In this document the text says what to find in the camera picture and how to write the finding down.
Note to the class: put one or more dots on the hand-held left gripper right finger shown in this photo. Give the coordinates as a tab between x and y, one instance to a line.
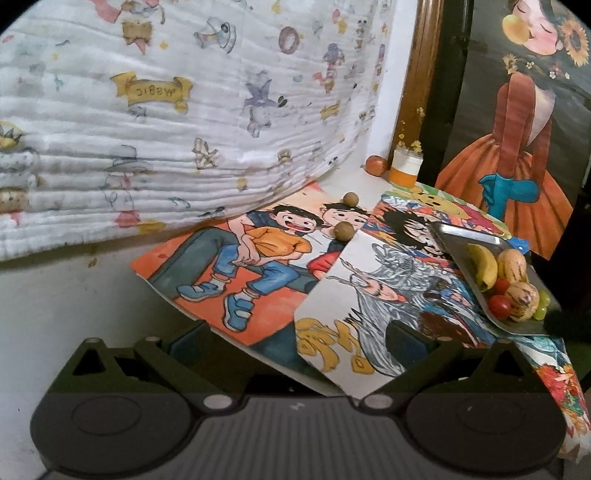
406	344

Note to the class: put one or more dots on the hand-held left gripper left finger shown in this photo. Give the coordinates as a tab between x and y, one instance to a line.
184	342

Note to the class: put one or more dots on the red cherry tomato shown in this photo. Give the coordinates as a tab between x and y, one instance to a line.
500	306
501	284

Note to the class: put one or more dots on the yellow banana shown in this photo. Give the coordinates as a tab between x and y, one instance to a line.
482	267

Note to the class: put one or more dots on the metal tray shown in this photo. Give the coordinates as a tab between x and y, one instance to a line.
450	235

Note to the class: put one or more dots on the striped pepino melon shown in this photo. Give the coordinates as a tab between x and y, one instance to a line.
514	265
521	300

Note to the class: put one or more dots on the green grape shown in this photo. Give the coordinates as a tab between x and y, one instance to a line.
545	298
538	314

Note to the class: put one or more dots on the silver-haired figure drawing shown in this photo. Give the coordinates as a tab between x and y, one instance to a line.
369	314

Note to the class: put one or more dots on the orange drawing of boys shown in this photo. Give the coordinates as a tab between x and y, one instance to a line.
258	258

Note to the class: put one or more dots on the brown longan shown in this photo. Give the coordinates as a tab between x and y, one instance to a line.
349	198
344	230

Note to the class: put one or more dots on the colourful cartoon drawing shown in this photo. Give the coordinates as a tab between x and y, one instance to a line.
401	207

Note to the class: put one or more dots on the orange and white jar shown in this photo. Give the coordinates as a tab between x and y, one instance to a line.
405	168

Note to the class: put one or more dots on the orange-brown round fruit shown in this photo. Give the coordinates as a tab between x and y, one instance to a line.
376	165

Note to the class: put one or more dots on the white cartoon printed blanket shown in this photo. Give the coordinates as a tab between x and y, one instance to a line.
184	115

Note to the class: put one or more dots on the wall poster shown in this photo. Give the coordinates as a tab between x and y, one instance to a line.
521	115

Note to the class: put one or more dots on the wooden frame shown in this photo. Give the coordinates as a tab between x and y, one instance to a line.
421	69

